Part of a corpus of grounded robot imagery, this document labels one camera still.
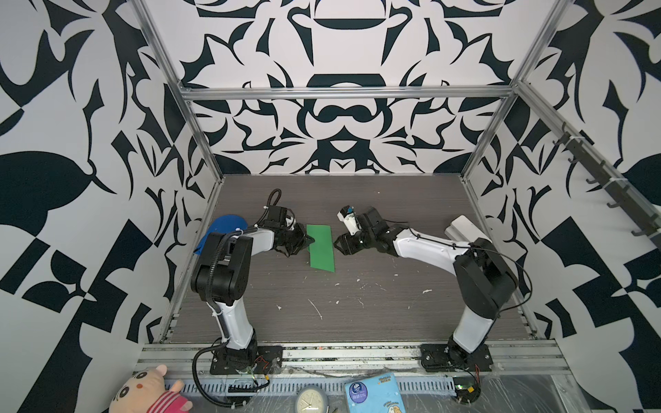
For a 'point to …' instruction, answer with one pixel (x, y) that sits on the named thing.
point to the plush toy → (147, 391)
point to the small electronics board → (466, 389)
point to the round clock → (311, 399)
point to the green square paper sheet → (322, 250)
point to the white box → (461, 228)
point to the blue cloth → (225, 225)
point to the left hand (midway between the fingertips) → (317, 234)
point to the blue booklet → (379, 394)
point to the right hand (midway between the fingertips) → (340, 240)
